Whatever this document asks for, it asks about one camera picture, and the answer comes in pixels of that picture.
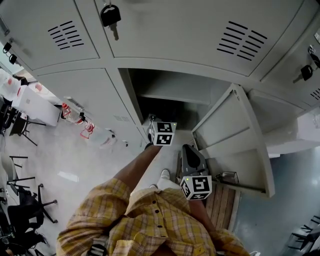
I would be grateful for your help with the white water dispenser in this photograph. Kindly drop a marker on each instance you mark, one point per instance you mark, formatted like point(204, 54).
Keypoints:
point(37, 107)

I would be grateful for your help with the person's right forearm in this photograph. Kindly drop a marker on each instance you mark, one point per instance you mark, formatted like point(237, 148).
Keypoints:
point(202, 215)

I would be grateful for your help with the black harness buckle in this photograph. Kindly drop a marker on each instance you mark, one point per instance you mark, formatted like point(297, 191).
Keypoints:
point(97, 248)

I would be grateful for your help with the black metal rack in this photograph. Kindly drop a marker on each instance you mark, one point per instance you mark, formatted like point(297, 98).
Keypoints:
point(306, 232)

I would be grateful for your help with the black office chair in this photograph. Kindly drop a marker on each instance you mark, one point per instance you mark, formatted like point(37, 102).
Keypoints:
point(27, 212)

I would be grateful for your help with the person's left forearm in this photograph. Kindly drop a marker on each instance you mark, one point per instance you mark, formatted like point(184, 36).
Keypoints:
point(140, 167)

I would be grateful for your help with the grey metal locker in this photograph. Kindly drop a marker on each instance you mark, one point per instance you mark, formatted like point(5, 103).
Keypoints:
point(175, 45)

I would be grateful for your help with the yellow plaid shirt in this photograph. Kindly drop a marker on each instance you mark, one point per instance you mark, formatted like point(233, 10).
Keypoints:
point(150, 225)

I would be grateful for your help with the clear dispenser water barrel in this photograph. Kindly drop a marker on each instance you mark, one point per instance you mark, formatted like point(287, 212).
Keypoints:
point(8, 86)

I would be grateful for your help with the large white box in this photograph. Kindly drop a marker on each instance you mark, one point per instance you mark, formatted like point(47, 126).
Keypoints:
point(295, 132)

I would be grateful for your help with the brown wooden slat mat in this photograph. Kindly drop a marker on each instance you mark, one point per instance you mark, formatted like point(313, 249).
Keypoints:
point(221, 205)

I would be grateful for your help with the black folding chair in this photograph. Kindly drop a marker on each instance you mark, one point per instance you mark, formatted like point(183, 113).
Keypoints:
point(17, 125)

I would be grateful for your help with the white trousers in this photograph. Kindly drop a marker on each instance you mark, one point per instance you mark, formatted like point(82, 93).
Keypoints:
point(165, 183)

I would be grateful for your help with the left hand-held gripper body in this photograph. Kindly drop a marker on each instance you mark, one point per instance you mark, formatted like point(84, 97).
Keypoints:
point(163, 133)

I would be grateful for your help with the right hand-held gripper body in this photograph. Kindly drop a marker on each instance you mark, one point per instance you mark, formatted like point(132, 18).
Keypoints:
point(200, 186)

